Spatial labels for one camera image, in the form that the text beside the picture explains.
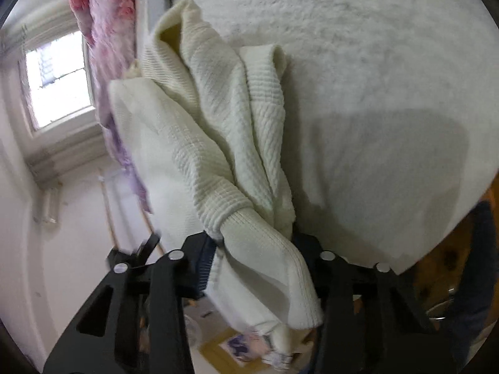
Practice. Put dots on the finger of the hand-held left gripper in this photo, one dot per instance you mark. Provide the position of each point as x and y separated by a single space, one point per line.
150 244

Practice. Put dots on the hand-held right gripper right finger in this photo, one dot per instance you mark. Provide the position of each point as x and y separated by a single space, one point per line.
310 243

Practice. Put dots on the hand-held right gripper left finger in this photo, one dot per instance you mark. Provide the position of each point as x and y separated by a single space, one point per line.
206 268

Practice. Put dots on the white button jacket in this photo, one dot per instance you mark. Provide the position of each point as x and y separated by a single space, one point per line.
218 144

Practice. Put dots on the grey striped curtain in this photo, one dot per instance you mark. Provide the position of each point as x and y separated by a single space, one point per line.
62 156
35 21

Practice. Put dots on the wooden bed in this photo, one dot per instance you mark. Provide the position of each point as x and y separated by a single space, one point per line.
370 85

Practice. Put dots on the white framed window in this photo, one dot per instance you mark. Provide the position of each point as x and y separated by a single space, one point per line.
58 81

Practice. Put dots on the purple floral quilt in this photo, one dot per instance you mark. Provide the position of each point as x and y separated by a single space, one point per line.
113 46

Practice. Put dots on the wooden rail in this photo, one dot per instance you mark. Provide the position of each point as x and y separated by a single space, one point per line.
109 210
150 222

